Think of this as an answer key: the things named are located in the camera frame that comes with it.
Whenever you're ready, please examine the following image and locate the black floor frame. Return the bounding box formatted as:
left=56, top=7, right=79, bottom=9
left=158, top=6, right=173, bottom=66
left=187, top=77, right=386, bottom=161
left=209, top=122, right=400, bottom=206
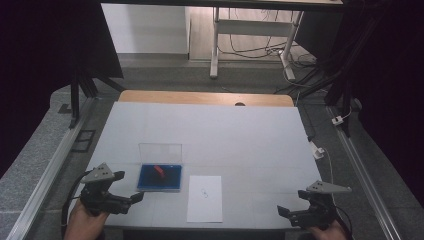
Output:
left=70, top=129, right=97, bottom=154

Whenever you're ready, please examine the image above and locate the red stamp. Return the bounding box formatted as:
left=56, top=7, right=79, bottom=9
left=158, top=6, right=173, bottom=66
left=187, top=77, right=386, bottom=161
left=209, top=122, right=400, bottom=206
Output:
left=152, top=164, right=166, bottom=182

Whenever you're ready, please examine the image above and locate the black metal stand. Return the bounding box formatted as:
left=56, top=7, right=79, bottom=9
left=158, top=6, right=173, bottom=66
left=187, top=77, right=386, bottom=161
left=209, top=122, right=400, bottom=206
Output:
left=298, top=0, right=394, bottom=138
left=67, top=64, right=126, bottom=130

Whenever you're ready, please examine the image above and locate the person's right hand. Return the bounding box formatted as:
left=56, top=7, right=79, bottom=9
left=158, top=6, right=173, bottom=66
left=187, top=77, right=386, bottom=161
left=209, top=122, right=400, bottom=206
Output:
left=306, top=219, right=348, bottom=240

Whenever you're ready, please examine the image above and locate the aluminium rail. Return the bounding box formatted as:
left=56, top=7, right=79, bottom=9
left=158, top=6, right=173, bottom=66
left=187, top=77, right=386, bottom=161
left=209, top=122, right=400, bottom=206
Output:
left=6, top=96, right=98, bottom=240
left=325, top=105, right=405, bottom=240

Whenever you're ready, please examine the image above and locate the person's left hand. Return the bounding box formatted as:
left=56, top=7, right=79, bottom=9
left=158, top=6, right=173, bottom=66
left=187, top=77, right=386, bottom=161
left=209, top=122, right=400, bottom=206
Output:
left=63, top=199, right=110, bottom=240

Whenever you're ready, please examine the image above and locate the white charger cable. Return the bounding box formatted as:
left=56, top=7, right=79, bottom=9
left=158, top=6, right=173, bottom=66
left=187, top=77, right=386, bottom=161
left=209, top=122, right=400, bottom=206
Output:
left=320, top=146, right=335, bottom=186

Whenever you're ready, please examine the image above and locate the blue box with clear lid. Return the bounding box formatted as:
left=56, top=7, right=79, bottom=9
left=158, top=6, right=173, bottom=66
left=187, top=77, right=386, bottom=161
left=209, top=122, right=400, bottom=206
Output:
left=136, top=143, right=184, bottom=193

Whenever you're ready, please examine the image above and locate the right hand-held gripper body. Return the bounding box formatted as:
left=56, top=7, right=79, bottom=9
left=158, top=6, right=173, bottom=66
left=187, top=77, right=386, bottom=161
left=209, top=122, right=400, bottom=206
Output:
left=288, top=180, right=353, bottom=231

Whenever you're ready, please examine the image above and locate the white charger plug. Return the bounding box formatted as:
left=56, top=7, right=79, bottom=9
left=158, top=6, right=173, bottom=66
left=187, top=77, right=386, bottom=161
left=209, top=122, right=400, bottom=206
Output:
left=311, top=141, right=326, bottom=161

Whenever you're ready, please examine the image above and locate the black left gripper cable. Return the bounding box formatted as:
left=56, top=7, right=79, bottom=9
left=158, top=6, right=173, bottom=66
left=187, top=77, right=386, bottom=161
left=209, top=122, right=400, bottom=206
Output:
left=60, top=169, right=94, bottom=238

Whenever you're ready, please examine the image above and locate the white cabinet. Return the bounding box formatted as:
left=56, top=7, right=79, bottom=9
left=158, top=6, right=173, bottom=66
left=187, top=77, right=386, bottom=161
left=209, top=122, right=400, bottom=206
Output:
left=101, top=3, right=192, bottom=55

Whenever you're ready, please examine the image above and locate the white table cover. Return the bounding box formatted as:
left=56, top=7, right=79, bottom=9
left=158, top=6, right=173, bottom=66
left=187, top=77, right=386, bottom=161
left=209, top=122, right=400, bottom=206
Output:
left=71, top=101, right=323, bottom=230

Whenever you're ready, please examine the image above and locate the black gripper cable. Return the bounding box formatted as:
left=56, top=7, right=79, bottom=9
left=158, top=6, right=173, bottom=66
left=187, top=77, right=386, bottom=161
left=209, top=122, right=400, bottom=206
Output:
left=334, top=204, right=354, bottom=240
left=60, top=169, right=94, bottom=238

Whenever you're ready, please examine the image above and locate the black curtain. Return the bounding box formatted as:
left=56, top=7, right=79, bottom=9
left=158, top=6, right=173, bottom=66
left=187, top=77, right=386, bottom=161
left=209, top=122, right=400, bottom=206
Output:
left=0, top=0, right=124, bottom=183
left=294, top=0, right=424, bottom=206

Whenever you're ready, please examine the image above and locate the white desk frame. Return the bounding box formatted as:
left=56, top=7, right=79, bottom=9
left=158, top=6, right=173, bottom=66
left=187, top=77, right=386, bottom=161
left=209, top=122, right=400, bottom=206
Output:
left=209, top=6, right=305, bottom=82

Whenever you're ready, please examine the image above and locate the wooden table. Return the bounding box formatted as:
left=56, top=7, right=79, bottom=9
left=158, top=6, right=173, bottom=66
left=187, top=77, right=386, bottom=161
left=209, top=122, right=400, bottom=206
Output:
left=118, top=89, right=295, bottom=108

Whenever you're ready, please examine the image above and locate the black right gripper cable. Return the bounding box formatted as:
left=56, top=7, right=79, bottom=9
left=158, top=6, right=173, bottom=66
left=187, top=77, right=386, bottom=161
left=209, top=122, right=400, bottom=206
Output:
left=334, top=204, right=354, bottom=240

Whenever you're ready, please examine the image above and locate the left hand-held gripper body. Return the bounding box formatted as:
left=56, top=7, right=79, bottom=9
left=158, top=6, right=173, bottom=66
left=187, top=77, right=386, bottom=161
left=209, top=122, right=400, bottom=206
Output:
left=79, top=162, right=133, bottom=217

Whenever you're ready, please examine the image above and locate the tangle of floor cables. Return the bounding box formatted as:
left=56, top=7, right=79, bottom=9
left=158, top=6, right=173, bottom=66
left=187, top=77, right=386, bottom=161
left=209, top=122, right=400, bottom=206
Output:
left=216, top=8, right=326, bottom=96

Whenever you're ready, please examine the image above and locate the white paper sheet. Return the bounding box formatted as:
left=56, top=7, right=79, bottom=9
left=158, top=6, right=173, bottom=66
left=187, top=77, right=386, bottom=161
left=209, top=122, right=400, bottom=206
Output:
left=186, top=175, right=224, bottom=224

